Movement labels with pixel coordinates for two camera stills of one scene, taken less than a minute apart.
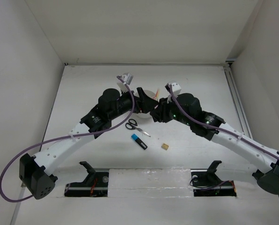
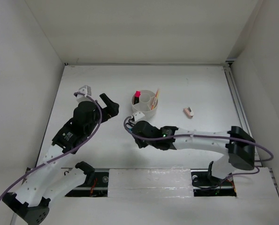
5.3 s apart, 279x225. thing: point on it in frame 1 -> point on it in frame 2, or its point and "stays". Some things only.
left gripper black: [143, 104] -> [111, 109]
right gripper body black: [169, 111] -> [142, 143]
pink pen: [156, 94] stays
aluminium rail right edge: [238, 101] stays
